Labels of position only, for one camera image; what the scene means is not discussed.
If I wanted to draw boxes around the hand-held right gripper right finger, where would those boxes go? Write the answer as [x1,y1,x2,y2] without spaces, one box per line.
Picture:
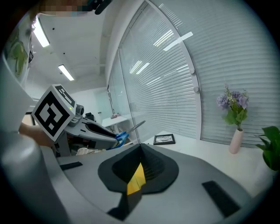
[121,143,252,224]

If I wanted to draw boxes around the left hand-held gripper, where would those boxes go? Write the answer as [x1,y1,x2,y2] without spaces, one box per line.
[31,84,119,157]

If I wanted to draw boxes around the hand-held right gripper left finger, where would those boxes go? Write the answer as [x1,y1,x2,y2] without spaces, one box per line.
[57,143,141,214]

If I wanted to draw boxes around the blue-handled scissors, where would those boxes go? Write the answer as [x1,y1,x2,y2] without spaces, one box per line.
[106,120,147,151]

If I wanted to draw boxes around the yellow box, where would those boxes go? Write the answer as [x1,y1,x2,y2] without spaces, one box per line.
[126,162,147,196]

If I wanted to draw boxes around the person's left forearm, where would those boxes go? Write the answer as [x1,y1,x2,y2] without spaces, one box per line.
[18,122,54,147]

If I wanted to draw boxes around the white background table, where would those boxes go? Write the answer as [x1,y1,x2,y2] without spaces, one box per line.
[101,115,133,134]

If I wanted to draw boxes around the pink vase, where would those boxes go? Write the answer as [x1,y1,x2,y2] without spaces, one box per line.
[228,128,244,154]

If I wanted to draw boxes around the long ceiling light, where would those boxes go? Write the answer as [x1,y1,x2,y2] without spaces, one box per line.
[57,64,75,81]
[32,17,51,48]

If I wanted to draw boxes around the purple flower bouquet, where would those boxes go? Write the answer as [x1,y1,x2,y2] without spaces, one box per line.
[216,84,250,132]

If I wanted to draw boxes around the green leafy plant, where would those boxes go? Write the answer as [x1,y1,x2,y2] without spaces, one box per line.
[254,126,280,172]

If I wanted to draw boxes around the person's white shirt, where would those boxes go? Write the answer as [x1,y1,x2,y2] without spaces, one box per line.
[0,53,35,134]

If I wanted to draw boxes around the white window blinds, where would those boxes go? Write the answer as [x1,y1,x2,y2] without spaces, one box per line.
[119,0,278,148]

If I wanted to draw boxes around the black picture frame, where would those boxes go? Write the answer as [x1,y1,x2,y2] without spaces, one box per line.
[153,133,176,146]

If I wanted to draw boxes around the green wall painting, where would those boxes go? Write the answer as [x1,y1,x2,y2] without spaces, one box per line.
[3,21,31,80]

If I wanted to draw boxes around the black head-worn camera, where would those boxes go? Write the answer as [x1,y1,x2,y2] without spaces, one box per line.
[87,0,114,15]

